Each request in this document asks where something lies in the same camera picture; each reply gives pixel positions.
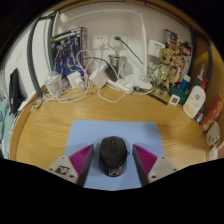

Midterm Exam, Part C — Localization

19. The grey plug cable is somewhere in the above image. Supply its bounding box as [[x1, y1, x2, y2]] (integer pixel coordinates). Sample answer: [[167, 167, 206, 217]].
[[114, 35, 144, 65]]

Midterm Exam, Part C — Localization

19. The white power strip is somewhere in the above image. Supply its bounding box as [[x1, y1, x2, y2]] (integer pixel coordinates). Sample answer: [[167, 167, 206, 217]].
[[106, 78, 135, 95]]

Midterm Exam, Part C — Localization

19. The clear spray bottle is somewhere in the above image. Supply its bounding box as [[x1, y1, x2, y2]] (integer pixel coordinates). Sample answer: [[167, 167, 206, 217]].
[[194, 64, 206, 88]]

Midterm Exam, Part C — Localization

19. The teal round container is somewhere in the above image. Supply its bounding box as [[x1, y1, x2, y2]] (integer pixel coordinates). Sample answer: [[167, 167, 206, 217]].
[[168, 86, 188, 104]]

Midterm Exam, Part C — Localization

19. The white charging cable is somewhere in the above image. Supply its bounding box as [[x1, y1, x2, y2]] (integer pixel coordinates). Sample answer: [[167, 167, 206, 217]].
[[41, 49, 128, 104]]

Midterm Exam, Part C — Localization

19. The orange yellow snack canister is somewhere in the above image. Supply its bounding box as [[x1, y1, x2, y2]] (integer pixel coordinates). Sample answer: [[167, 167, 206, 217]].
[[200, 92, 224, 133]]

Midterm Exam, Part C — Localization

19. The black backpack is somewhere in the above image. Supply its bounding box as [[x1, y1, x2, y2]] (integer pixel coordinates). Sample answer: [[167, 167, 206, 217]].
[[8, 68, 24, 116]]

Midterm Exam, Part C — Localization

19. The dark grey metal frame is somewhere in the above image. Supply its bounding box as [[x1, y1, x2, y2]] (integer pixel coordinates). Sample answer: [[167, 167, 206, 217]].
[[27, 9, 214, 98]]

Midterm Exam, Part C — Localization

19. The clear plastic domed cup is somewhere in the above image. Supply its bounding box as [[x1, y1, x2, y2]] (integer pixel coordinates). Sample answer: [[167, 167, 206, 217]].
[[44, 70, 64, 96]]

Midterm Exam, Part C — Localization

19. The robot model kit box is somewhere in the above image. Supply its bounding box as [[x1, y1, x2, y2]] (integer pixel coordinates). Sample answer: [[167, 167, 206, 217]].
[[50, 26, 89, 79]]

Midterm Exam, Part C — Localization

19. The black computer mouse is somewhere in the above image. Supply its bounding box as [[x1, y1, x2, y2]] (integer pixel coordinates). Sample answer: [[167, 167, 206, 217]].
[[98, 135, 129, 178]]

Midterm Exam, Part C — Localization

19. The metal cup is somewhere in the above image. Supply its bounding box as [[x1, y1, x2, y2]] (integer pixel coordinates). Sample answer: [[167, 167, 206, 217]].
[[108, 54, 128, 79]]

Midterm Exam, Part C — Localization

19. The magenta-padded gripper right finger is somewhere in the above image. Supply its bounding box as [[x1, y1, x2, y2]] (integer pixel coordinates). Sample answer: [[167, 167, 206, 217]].
[[132, 143, 180, 186]]

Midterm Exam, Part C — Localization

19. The white wall socket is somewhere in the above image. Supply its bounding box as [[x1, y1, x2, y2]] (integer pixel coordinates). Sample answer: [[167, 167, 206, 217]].
[[109, 34, 128, 51], [91, 34, 109, 51]]

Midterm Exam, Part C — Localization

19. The small white charger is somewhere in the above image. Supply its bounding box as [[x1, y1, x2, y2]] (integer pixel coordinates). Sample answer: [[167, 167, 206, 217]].
[[67, 70, 84, 89]]

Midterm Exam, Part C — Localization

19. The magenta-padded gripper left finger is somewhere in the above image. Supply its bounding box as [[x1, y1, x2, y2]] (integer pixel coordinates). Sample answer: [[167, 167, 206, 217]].
[[46, 143, 95, 187]]

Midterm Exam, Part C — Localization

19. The white mug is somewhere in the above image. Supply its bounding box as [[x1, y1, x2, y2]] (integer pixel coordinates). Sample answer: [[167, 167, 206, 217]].
[[205, 120, 222, 147]]

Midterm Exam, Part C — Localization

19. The light blue mouse pad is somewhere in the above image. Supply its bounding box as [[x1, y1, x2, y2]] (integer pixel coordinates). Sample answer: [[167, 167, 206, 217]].
[[63, 119, 165, 191]]

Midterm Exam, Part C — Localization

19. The large white power adapter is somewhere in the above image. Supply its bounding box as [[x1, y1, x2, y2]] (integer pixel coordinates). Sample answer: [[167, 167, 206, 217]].
[[89, 64, 109, 88]]

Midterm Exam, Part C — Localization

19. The small white wall box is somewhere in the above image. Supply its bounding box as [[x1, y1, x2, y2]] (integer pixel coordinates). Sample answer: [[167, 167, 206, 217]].
[[147, 39, 166, 58]]

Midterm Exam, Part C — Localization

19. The brown tree figurine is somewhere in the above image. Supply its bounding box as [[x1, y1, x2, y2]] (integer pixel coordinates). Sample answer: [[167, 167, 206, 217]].
[[151, 47, 179, 101]]

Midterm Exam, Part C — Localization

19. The white lotion pump bottle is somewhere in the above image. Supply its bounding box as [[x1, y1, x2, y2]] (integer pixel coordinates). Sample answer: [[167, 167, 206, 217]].
[[182, 78, 209, 119]]

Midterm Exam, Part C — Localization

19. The small white desk clock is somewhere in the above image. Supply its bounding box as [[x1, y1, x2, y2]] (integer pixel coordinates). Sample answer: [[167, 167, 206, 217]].
[[168, 94, 181, 106]]

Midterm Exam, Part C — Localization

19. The black power adapter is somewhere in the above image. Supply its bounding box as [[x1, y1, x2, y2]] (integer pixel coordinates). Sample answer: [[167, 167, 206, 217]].
[[105, 66, 119, 83]]

